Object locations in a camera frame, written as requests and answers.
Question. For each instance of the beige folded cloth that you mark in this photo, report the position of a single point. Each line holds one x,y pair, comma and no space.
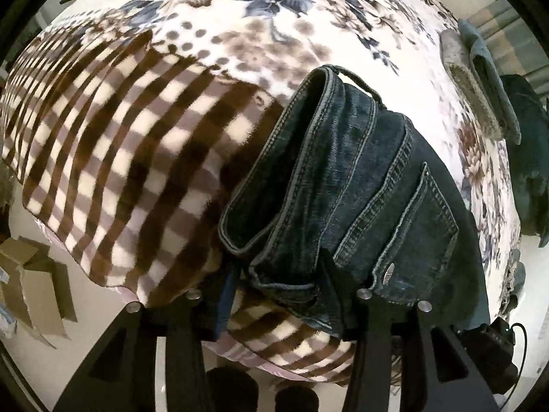
469,81

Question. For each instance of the dark teal cloth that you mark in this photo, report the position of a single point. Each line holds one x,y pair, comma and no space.
529,137

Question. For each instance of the brown cardboard box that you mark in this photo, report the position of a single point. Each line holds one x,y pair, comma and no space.
34,287

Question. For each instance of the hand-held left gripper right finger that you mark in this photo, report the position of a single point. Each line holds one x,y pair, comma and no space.
343,309

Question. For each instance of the dark shoe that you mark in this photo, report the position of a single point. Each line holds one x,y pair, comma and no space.
297,400
231,388

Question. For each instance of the floral checked printed blanket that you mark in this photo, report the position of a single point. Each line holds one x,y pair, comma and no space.
141,146

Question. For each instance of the black device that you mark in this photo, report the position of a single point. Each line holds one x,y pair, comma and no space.
497,352

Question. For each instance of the dark blue denim pants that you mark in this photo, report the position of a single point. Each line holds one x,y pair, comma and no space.
343,171

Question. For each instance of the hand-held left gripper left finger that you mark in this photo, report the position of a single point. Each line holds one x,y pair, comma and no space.
224,305

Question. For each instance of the grey-blue folded cloth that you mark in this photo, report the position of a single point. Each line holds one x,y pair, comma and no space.
493,77

